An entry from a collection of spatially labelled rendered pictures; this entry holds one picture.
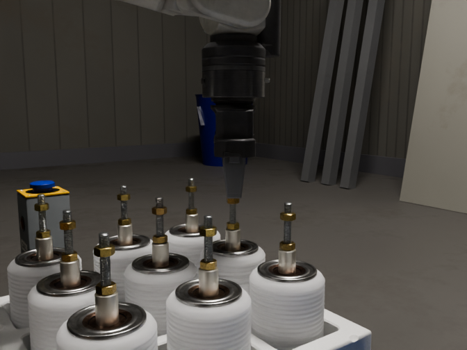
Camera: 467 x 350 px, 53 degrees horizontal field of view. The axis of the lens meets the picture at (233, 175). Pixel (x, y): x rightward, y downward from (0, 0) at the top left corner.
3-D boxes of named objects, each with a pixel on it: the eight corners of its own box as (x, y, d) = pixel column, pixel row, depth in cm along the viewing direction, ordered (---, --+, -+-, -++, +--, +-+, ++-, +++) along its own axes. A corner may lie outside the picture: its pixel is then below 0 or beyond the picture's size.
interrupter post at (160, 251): (160, 262, 64) (159, 239, 63) (173, 265, 63) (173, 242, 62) (147, 267, 62) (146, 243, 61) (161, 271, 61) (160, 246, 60)
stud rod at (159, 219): (163, 251, 63) (162, 196, 62) (165, 253, 62) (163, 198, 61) (156, 252, 62) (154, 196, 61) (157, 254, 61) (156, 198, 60)
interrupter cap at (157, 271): (158, 253, 68) (158, 249, 67) (200, 263, 64) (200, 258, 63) (119, 269, 61) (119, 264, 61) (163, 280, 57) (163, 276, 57)
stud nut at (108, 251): (109, 257, 44) (108, 249, 44) (92, 257, 44) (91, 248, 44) (117, 251, 46) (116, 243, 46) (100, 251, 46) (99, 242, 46)
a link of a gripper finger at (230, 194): (222, 197, 66) (222, 153, 65) (244, 197, 67) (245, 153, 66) (222, 199, 65) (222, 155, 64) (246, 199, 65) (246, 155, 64)
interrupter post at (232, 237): (240, 247, 70) (240, 226, 70) (242, 253, 68) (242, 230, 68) (224, 248, 70) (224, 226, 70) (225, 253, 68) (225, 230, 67)
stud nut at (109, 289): (110, 296, 45) (110, 288, 44) (93, 295, 45) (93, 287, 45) (118, 288, 46) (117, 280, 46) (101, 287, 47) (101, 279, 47)
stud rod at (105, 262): (110, 310, 45) (106, 234, 44) (99, 309, 45) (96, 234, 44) (113, 305, 46) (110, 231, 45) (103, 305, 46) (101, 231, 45)
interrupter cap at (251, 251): (254, 242, 73) (254, 237, 73) (262, 257, 66) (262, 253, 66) (206, 244, 72) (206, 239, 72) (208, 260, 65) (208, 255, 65)
